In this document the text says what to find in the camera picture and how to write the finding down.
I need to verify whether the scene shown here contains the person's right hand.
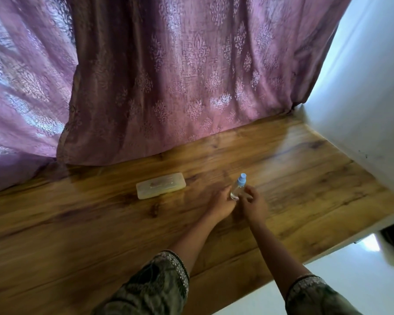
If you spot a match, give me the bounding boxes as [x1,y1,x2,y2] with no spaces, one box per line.
[241,185,270,226]

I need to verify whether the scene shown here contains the person's left hand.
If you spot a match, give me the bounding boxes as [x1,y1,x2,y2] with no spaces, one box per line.
[208,188,237,221]

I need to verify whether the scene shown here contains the clear bottle with blue cap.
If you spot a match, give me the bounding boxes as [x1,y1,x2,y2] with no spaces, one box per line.
[230,173,247,201]

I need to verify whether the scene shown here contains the person's left forearm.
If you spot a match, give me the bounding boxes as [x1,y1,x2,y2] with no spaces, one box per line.
[169,211,224,277]

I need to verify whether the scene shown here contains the person's right forearm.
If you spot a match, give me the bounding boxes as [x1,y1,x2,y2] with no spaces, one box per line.
[248,218,304,300]

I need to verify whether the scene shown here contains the translucent plastic box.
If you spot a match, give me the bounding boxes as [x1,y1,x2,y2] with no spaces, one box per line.
[136,172,186,200]

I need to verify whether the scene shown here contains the patterned green left sleeve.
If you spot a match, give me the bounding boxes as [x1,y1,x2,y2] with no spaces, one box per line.
[93,250,190,315]

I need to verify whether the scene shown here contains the patterned green sleeve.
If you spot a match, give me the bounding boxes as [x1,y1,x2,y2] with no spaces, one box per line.
[285,275,362,315]
[93,250,190,315]

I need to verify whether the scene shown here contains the patterned green right sleeve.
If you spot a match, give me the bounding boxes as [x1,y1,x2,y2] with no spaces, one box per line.
[285,275,362,315]

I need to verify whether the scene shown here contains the purple patterned curtain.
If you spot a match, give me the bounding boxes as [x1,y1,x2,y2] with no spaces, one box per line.
[57,0,353,166]

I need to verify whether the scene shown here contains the sheer purple curtain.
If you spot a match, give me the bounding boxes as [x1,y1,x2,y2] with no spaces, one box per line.
[0,0,79,196]

